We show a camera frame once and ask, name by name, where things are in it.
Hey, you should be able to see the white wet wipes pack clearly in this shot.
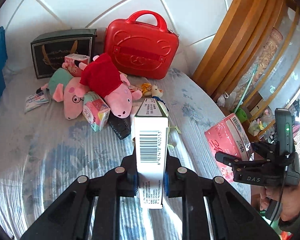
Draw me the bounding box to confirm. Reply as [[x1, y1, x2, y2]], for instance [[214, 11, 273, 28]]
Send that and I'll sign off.
[[25, 92, 49, 113]]

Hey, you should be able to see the patterned bed sheet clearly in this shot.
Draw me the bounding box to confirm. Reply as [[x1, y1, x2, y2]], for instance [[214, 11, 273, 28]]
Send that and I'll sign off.
[[0, 68, 224, 239]]

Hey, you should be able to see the small white green plush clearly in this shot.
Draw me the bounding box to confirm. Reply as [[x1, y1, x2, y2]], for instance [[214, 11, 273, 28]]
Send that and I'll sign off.
[[141, 83, 168, 116]]

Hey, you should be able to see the green cup on floor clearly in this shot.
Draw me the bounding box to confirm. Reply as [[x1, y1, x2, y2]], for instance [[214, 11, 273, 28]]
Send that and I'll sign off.
[[236, 107, 248, 123]]

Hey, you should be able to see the person's right hand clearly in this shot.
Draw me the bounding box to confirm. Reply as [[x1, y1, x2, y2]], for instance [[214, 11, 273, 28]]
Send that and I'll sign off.
[[260, 181, 300, 221]]

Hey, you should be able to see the pink floral tissue box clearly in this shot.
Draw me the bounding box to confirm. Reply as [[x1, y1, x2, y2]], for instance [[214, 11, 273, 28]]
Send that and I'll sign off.
[[62, 54, 90, 77]]

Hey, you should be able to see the pink tissue pack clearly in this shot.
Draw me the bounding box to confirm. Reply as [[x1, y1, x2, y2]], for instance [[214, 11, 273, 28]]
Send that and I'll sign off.
[[204, 112, 255, 183]]

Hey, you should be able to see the black cylinder bottle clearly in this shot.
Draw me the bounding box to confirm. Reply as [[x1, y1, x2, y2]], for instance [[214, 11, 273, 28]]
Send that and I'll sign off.
[[108, 112, 131, 140]]

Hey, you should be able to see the red dress pig plush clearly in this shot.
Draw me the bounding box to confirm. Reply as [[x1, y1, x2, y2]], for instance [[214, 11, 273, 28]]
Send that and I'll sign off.
[[75, 53, 142, 119]]

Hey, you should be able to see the red plastic suitcase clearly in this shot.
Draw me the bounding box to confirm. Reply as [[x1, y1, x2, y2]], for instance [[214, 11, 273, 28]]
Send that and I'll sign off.
[[104, 10, 179, 80]]

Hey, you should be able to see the teal dress pig plush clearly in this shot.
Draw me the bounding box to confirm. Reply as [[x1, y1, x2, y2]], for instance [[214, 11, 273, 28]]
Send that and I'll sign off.
[[36, 68, 90, 120]]

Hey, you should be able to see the colourful small tissue pack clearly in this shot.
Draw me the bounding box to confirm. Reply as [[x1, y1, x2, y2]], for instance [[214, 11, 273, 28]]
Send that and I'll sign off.
[[82, 92, 110, 132]]

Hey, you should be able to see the black gift bag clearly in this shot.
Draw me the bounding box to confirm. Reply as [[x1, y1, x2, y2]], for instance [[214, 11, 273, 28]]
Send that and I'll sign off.
[[31, 28, 97, 79]]

